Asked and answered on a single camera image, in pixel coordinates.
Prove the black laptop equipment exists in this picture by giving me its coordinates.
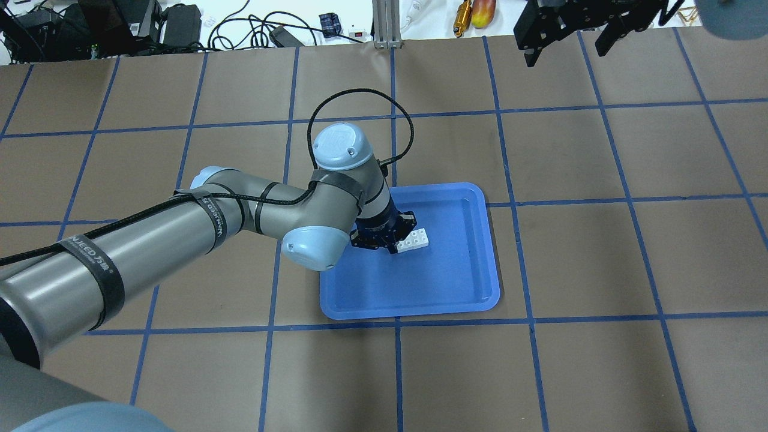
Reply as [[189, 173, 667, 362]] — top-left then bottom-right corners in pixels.
[[2, 1, 165, 63]]

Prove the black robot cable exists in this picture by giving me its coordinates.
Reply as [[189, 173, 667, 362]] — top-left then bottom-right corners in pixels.
[[0, 89, 416, 268]]

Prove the black power adapter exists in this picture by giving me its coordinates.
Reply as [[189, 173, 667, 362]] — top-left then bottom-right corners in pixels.
[[161, 4, 202, 47]]

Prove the aluminium frame post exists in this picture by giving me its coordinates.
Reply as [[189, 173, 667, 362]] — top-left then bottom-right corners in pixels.
[[371, 0, 403, 49]]

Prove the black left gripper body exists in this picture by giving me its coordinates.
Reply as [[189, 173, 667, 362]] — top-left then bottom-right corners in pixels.
[[349, 207, 417, 254]]

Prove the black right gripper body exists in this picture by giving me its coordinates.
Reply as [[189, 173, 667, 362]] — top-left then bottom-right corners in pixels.
[[515, 1, 667, 51]]

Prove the blue plastic tray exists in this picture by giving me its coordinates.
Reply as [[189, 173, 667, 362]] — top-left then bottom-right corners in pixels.
[[319, 182, 501, 320]]

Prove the long white building block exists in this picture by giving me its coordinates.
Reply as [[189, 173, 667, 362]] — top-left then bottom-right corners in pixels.
[[395, 229, 430, 253]]

